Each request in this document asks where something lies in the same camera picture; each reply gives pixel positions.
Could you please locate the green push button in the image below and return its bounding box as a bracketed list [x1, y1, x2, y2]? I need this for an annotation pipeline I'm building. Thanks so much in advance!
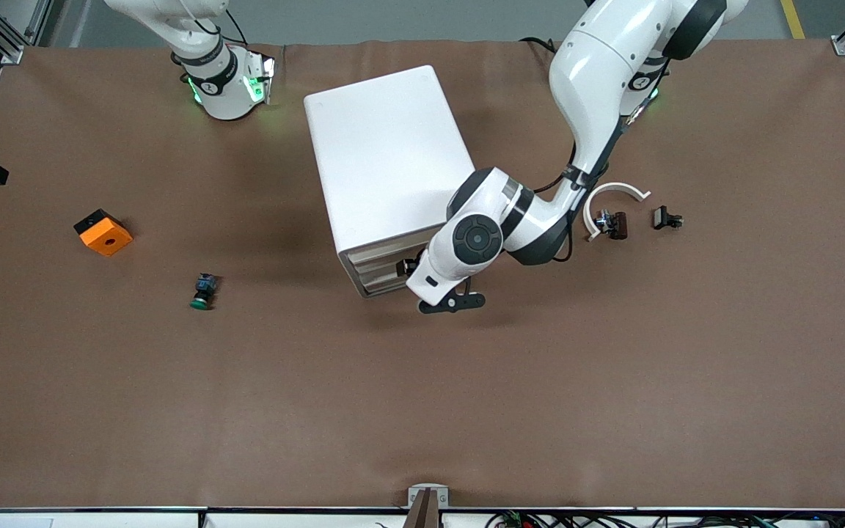
[189, 272, 219, 311]

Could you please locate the orange box with hole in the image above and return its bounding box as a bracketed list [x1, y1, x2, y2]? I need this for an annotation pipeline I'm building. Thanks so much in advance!
[73, 209, 133, 257]

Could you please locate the brown table cloth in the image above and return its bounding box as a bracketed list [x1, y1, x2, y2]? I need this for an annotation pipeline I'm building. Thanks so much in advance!
[0, 38, 845, 510]

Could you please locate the small dark brown component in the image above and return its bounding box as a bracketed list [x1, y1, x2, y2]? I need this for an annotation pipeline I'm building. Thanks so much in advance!
[593, 210, 629, 241]

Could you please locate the yellow floor tape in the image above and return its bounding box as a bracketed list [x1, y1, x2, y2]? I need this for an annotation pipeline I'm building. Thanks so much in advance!
[780, 0, 807, 40]

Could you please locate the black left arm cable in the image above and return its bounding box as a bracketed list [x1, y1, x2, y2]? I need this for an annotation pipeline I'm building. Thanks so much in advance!
[540, 95, 651, 263]

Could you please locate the white curved plastic ring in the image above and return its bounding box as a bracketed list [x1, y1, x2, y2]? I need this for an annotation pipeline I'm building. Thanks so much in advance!
[582, 182, 652, 243]

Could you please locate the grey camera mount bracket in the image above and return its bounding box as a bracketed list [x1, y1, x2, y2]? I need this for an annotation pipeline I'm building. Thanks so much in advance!
[407, 484, 450, 509]

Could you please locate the brown camera pole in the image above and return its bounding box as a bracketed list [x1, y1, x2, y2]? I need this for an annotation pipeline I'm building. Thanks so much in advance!
[402, 489, 442, 528]

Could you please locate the tangled cable bundle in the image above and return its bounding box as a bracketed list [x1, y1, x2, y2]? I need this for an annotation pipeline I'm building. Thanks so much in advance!
[485, 510, 845, 528]

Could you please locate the white table edge rail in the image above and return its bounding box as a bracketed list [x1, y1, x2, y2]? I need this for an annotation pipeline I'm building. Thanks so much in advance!
[0, 506, 845, 528]

